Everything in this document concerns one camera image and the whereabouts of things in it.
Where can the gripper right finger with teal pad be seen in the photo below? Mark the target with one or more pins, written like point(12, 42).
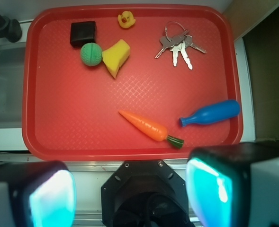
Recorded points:
point(234, 185)

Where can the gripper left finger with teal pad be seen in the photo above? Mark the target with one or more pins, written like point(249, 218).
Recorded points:
point(37, 194)

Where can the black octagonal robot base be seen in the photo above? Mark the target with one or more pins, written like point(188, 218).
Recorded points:
point(145, 194)

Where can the blue toy bottle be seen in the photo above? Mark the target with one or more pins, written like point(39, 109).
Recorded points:
point(212, 113)

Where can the orange toy carrot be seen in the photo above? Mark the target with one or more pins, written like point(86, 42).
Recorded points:
point(151, 128)

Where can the red plastic tray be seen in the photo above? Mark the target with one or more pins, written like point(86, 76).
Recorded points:
point(70, 111)

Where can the metal sink basin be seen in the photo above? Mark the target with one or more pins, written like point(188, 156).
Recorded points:
point(11, 86)

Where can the green textured ball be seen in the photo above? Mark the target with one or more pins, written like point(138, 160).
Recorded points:
point(91, 54)

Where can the yellow sponge wedge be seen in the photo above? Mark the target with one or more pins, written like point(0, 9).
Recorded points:
point(115, 56)

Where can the bunch of silver keys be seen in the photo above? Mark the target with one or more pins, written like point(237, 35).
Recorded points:
point(178, 44)

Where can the dark brown block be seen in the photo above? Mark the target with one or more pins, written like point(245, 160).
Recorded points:
point(82, 33)

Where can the yellow rubber duck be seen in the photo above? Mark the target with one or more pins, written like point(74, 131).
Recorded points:
point(126, 19)

